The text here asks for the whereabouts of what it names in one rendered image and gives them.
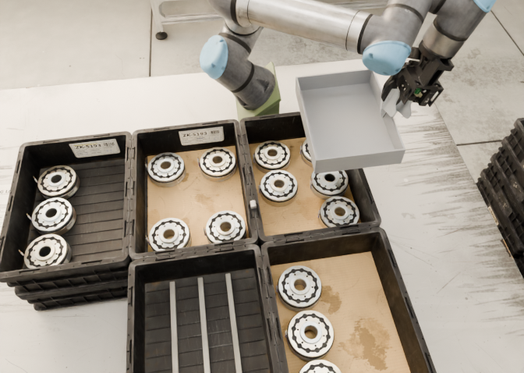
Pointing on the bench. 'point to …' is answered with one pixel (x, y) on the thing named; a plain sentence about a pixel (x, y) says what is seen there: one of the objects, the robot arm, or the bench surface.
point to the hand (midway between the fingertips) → (386, 110)
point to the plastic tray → (347, 122)
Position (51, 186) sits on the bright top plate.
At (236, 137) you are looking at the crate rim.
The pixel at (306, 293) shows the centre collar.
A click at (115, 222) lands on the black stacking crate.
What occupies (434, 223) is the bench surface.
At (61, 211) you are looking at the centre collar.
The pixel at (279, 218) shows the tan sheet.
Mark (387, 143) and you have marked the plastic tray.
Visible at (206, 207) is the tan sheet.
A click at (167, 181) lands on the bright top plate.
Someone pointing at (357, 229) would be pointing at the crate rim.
